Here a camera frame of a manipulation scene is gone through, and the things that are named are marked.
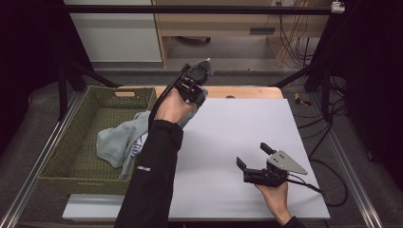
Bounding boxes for wooden desk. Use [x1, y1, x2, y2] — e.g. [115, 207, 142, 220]
[151, 0, 332, 68]

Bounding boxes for person's right hand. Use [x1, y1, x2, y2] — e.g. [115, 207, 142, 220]
[254, 180, 293, 226]

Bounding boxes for white cabinet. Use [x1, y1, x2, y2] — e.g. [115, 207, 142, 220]
[63, 0, 163, 64]

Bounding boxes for light blue-grey cloth garment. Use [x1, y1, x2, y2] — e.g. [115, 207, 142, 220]
[96, 58, 213, 181]

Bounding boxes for bundle of desk cables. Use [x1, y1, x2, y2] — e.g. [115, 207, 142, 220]
[276, 13, 319, 68]

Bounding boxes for black metal stand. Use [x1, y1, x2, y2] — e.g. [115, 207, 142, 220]
[57, 56, 124, 122]
[268, 9, 350, 119]

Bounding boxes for black floor cables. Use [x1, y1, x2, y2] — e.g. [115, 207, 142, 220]
[293, 75, 351, 160]

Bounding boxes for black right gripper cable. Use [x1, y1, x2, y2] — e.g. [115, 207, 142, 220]
[285, 157, 350, 209]

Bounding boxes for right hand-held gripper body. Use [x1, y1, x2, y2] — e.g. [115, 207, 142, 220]
[242, 149, 309, 188]

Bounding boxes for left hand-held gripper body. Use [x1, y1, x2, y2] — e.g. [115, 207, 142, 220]
[173, 57, 214, 103]

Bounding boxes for aluminium frame rail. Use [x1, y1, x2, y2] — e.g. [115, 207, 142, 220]
[0, 90, 84, 228]
[308, 93, 385, 228]

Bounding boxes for white plug adapter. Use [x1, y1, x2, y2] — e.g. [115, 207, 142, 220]
[330, 1, 346, 14]

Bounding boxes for black horizontal frame bar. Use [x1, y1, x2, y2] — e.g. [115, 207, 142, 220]
[62, 4, 334, 15]

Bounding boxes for yellow and black tape piece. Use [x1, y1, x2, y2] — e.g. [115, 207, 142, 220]
[294, 92, 313, 107]

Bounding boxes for person's left hand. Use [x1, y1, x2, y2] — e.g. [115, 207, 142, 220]
[154, 87, 198, 125]

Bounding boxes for green woven basket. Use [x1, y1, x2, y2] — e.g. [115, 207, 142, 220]
[37, 85, 158, 196]

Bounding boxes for white table mat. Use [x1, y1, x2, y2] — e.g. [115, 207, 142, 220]
[62, 97, 331, 222]

